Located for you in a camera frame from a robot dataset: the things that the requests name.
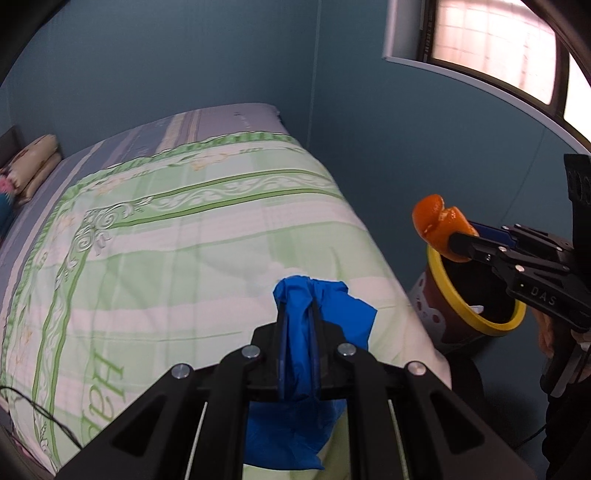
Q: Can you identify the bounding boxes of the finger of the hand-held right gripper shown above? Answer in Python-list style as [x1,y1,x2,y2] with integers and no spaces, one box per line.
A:
[468,222,571,252]
[449,231,522,284]

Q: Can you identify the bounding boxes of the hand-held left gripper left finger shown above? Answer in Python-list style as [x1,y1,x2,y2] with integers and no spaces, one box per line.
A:
[55,300,289,480]

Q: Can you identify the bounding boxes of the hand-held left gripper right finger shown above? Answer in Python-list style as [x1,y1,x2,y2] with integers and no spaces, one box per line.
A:
[308,302,525,480]

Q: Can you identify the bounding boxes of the yellow-rimmed brown trash bin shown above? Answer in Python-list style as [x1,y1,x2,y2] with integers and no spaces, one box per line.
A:
[409,244,527,355]

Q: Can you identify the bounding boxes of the orange peel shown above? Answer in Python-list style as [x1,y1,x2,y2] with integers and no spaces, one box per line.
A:
[412,195,478,263]

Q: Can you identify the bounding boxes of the person's right hand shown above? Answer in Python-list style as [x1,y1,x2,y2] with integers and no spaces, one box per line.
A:
[538,314,561,358]

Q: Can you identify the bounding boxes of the brown-framed window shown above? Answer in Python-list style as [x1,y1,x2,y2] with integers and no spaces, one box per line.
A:
[382,0,591,155]

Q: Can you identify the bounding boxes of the grey striped bedsheet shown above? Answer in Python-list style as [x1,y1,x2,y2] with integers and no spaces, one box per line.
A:
[0,102,291,259]

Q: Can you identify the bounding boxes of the blue floral folded quilt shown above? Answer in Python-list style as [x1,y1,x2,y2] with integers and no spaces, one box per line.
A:
[0,178,17,241]

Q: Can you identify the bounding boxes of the pillows at bed head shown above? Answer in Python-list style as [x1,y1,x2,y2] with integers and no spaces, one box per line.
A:
[7,134,63,206]

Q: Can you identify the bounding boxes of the black cable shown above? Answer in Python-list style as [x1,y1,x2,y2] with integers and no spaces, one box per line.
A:
[0,387,84,450]

